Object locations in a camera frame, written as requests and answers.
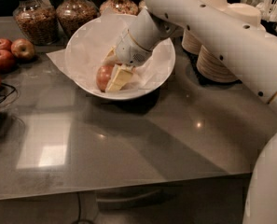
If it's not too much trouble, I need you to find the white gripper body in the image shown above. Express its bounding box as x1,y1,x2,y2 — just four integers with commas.
115,30,152,66

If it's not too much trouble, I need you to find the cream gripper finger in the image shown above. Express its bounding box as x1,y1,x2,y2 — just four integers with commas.
103,47,121,65
105,64,133,92

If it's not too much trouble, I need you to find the yellow-red apple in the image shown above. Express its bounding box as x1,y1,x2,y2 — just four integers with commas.
96,65,114,91

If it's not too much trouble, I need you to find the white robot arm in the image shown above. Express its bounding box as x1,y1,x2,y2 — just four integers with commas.
104,0,277,224

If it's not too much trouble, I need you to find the white bowl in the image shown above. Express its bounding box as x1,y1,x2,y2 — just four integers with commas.
64,13,176,101

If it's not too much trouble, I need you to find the rear paper bowl stack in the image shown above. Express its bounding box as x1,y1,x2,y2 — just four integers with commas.
182,0,229,55

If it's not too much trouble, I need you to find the red apple top right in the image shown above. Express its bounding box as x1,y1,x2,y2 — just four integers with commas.
11,38,35,62

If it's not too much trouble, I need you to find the red apple top left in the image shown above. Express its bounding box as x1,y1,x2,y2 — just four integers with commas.
0,38,12,51

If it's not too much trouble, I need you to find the red apple middle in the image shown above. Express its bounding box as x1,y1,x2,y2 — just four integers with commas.
0,49,16,73

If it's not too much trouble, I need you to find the white paper liner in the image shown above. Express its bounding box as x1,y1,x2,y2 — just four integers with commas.
47,7,173,93

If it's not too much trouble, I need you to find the glass cereal jar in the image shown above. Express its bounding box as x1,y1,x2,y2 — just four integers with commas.
100,0,139,15
13,0,59,46
138,0,145,12
56,0,99,37

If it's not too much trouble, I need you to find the black rubber mat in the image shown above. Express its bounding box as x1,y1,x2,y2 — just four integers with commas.
185,50,242,86

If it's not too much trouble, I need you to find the glass cereal jar far left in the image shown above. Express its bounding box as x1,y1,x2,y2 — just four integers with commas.
13,0,59,46

